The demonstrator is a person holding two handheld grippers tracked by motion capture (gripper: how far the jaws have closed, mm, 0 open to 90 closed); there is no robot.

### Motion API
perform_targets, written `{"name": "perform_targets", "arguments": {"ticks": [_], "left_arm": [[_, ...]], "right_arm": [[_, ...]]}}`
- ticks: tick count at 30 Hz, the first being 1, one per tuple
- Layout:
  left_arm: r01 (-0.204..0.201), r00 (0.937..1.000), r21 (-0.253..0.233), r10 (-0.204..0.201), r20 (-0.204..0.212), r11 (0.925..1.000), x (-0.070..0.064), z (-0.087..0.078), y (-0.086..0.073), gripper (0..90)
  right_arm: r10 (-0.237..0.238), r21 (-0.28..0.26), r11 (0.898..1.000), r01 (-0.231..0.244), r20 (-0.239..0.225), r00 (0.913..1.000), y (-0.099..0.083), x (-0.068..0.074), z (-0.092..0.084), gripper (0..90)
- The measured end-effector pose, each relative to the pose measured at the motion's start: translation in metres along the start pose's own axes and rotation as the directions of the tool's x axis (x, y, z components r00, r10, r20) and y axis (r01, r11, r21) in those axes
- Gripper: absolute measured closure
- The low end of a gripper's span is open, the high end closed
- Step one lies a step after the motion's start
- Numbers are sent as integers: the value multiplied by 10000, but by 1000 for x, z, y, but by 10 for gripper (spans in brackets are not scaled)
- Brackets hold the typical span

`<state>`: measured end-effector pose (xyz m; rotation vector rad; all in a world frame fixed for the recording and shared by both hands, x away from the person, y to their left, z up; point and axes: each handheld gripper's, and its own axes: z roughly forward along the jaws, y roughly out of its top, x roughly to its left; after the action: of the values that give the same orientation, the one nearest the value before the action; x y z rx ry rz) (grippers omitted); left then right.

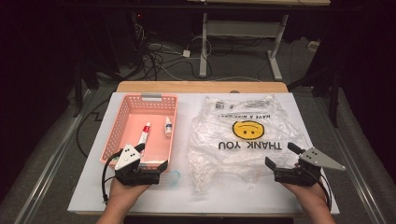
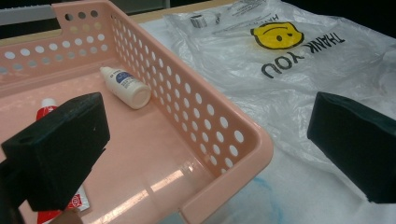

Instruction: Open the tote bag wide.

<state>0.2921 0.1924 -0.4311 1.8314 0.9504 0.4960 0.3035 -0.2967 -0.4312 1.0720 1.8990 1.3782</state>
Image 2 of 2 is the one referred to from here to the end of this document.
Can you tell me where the clear plastic bag yellow face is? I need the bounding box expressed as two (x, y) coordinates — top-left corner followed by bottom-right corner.
(163, 0), (396, 188)

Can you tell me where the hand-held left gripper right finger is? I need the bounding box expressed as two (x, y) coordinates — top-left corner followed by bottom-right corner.
(306, 91), (396, 204)

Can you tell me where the red and white tube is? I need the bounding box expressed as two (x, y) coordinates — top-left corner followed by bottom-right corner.
(35, 97), (92, 224)

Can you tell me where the white bottle with blue label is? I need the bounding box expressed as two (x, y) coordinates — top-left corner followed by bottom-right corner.
(99, 65), (152, 110)

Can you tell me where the pink perforated plastic basket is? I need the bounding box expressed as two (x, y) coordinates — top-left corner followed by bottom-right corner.
(0, 0), (275, 224)

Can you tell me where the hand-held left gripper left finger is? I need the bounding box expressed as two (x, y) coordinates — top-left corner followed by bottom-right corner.
(0, 91), (111, 213)

